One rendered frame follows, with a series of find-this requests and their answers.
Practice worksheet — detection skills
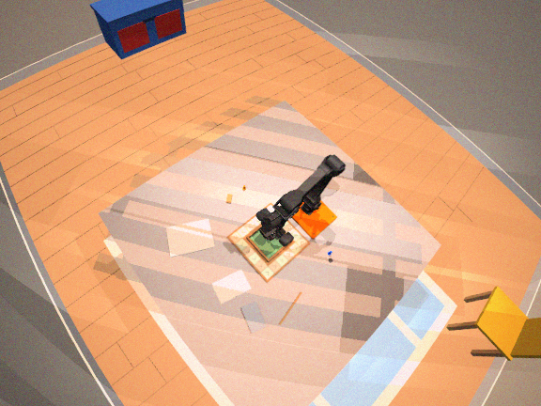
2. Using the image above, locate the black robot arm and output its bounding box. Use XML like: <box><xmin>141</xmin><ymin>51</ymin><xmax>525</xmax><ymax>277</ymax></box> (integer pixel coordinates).
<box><xmin>259</xmin><ymin>154</ymin><xmax>345</xmax><ymax>241</ymax></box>

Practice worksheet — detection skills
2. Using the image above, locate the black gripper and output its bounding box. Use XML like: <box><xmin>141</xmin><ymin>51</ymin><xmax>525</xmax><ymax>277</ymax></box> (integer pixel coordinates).
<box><xmin>255</xmin><ymin>208</ymin><xmax>294</xmax><ymax>247</ymax></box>

